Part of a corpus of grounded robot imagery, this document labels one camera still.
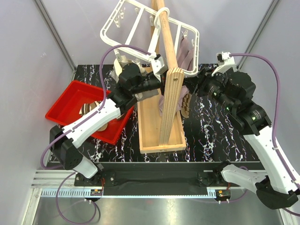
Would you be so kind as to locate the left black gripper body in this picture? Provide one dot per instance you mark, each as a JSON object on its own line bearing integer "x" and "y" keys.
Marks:
{"x": 149, "y": 84}

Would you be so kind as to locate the brown striped sock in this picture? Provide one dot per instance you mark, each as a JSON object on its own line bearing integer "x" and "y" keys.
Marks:
{"x": 96, "y": 116}

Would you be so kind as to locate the wooden stand with tray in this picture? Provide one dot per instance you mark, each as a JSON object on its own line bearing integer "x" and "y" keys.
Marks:
{"x": 163, "y": 133}

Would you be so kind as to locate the white clip holding mauve sock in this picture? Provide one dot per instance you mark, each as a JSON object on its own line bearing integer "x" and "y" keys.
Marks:
{"x": 184, "y": 34}

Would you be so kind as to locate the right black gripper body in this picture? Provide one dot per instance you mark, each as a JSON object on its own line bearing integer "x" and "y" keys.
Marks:
{"x": 211, "y": 85}

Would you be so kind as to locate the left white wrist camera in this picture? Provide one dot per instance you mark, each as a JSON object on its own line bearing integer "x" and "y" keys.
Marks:
{"x": 158, "y": 64}

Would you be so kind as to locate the red plastic tray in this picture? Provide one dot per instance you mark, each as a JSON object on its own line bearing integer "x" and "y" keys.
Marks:
{"x": 66, "y": 110}

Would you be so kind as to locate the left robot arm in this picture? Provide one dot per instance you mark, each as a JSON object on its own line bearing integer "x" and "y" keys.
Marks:
{"x": 64, "y": 142}

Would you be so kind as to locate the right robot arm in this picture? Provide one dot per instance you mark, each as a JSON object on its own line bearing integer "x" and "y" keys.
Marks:
{"x": 277, "y": 189}

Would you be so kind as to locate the brown argyle sock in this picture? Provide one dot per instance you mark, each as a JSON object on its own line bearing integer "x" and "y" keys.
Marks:
{"x": 185, "y": 105}

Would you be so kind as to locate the grey beige sock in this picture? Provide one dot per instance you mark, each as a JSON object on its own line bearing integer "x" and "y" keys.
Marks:
{"x": 130, "y": 78}

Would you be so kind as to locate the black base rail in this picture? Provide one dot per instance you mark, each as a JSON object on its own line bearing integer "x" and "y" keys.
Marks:
{"x": 154, "y": 179}

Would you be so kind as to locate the black marble mat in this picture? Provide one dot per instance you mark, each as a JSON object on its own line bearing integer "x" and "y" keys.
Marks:
{"x": 208, "y": 133}

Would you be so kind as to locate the mauve sock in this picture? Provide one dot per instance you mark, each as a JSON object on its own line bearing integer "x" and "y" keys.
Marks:
{"x": 185, "y": 61}

